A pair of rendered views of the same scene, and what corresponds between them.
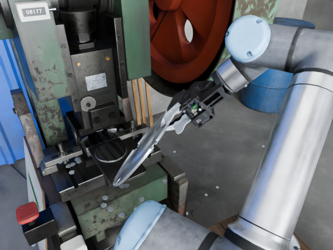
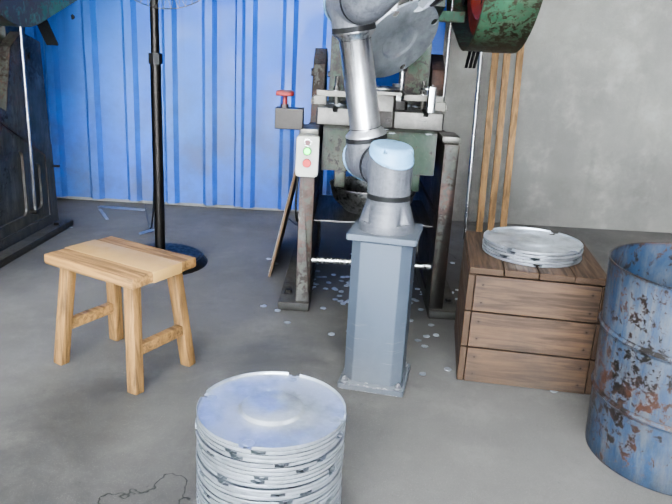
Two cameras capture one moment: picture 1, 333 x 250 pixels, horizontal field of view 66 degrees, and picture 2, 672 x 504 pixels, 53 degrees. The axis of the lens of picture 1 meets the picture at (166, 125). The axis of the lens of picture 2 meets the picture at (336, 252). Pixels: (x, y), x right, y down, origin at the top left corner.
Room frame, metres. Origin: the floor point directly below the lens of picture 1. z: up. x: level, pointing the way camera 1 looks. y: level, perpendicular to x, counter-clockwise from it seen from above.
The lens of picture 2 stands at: (-1.32, -1.04, 0.92)
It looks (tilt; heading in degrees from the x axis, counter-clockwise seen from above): 17 degrees down; 34
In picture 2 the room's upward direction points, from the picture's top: 3 degrees clockwise
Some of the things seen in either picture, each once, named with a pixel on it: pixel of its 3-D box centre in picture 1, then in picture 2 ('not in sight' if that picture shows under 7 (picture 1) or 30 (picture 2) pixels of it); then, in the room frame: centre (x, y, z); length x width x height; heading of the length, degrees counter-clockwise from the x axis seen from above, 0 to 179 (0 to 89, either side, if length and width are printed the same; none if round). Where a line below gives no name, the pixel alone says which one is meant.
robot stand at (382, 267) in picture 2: not in sight; (380, 305); (0.24, -0.15, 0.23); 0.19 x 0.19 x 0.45; 22
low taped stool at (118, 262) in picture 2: not in sight; (123, 311); (-0.16, 0.45, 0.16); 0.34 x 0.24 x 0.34; 95
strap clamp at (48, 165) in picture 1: (60, 154); (334, 90); (0.80, 0.43, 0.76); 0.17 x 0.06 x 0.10; 123
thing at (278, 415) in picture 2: not in sight; (272, 407); (-0.40, -0.29, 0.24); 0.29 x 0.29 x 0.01
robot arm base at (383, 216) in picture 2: not in sight; (387, 210); (0.24, -0.15, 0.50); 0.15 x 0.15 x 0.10
